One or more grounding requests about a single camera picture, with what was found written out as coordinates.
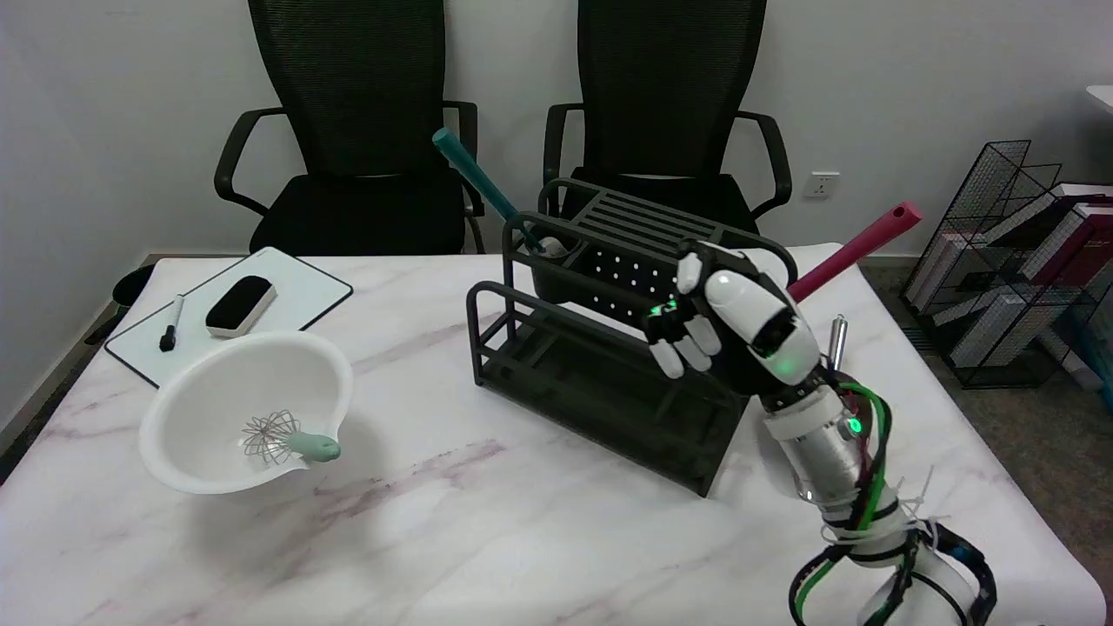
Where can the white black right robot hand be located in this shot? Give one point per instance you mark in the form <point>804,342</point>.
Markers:
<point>748,304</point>

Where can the blue sponge bottle brush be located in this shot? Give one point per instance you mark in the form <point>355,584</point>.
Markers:
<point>474,174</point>

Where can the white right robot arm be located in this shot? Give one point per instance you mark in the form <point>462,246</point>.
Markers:
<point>822,452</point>

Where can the pink bottle brush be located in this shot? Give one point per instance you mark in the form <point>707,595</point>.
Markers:
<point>856,243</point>

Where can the shiny metal ladle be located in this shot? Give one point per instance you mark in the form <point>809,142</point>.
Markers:
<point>838,343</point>

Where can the black metal dish rack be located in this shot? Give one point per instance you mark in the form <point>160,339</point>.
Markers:
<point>600,382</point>

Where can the black mesh office chair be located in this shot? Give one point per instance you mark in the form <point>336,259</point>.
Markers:
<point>669,69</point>
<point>356,87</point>

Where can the white book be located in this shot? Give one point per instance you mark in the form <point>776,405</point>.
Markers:
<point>996,326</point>

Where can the dark purple book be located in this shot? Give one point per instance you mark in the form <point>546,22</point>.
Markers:
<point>1056,217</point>

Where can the red book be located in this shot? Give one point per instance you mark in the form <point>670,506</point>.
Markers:
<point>1083,252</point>

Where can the small white whiteboard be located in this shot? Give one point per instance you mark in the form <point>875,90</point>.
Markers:
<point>296,291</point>

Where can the black whiteboard eraser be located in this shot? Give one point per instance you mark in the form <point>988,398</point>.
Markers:
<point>239,304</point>

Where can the white plastic mixing bowl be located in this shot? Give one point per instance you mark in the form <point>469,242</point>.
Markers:
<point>226,382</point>

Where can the black whiteboard marker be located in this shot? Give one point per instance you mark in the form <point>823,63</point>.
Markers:
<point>169,330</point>

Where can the white wall socket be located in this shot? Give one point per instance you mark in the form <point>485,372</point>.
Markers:
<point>822,185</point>

